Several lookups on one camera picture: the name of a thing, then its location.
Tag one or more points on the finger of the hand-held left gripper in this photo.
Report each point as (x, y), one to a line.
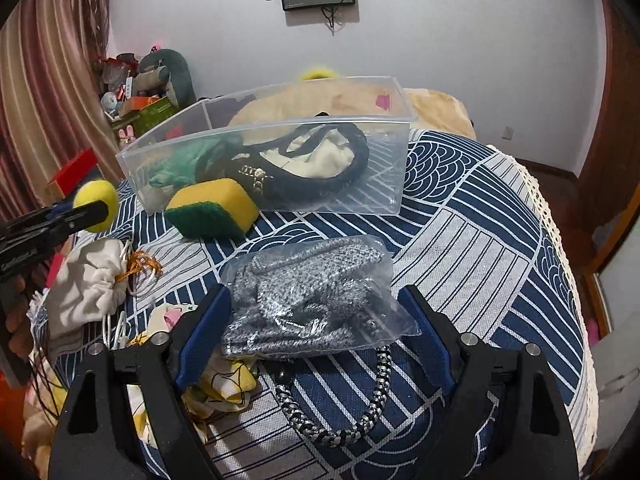
(82, 211)

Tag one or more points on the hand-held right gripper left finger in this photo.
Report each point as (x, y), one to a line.
(206, 327)

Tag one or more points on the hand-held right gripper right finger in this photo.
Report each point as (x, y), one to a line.
(429, 340)

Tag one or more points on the yellow foam ball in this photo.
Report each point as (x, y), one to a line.
(97, 191)

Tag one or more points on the grey knit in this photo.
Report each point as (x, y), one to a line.
(310, 290)

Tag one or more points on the clear plastic box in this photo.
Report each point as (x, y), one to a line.
(350, 195)

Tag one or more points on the person's left hand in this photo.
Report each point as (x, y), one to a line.
(16, 332)

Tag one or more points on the red box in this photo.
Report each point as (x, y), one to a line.
(75, 170)

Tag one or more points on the yellow floral cloth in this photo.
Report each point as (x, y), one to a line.
(225, 385)

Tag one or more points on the orange tassel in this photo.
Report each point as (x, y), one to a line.
(137, 262)

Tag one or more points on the pink rabbit figurine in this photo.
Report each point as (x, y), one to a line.
(127, 133)

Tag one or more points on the blue patterned tablecloth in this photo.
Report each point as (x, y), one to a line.
(475, 260)

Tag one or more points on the green box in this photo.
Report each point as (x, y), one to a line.
(150, 115)

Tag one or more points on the green cloth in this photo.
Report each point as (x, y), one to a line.
(190, 160)

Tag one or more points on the yellow and green sponge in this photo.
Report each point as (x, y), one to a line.
(220, 205)

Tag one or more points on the pile of small toys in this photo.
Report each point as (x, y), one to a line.
(117, 80)

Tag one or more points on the striped pink curtain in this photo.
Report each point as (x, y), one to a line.
(45, 75)

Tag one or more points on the cream bag with black braid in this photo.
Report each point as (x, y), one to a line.
(320, 156)

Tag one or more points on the beige blanket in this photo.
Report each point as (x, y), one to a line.
(435, 105)

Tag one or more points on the yellow fuzzy ball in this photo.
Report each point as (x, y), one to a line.
(317, 74)

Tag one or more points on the wooden door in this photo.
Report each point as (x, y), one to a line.
(615, 135)

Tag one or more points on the wall socket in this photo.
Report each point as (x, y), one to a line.
(507, 133)

